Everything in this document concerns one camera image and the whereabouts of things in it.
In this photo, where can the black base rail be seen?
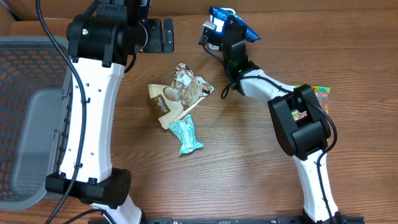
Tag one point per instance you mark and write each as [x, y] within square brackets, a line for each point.
[277, 220]

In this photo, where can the beige nut snack pouch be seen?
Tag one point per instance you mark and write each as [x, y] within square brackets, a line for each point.
[171, 103]

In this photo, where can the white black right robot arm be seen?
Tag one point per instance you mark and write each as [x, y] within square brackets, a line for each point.
[301, 126]

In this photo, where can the light teal snack wrapper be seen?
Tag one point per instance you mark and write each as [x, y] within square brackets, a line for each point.
[184, 130]

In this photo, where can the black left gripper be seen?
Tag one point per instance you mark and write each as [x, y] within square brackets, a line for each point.
[157, 44]

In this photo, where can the white barcode scanner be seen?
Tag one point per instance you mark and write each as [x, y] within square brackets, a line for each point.
[219, 24]

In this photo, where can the green Haribo gummy bag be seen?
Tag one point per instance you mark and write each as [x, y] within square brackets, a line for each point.
[322, 93]

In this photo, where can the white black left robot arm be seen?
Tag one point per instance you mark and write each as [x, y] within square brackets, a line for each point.
[102, 46]

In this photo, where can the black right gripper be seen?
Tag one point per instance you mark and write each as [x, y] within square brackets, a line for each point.
[240, 27]

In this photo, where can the grey plastic mesh basket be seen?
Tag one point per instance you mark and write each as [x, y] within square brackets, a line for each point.
[35, 111]

